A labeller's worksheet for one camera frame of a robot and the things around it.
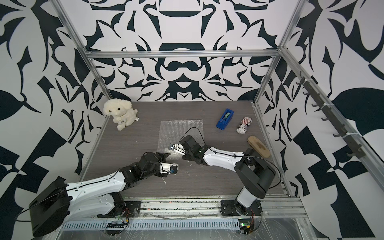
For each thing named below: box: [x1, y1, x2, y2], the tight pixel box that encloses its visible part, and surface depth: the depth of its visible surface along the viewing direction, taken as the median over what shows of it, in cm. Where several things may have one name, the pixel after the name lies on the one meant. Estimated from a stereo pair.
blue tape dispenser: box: [216, 108, 234, 131], surface depth 107 cm
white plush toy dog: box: [103, 98, 139, 131], surface depth 96 cm
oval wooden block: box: [247, 135, 271, 159], surface depth 97 cm
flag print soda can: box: [236, 116, 253, 135], surface depth 104 cm
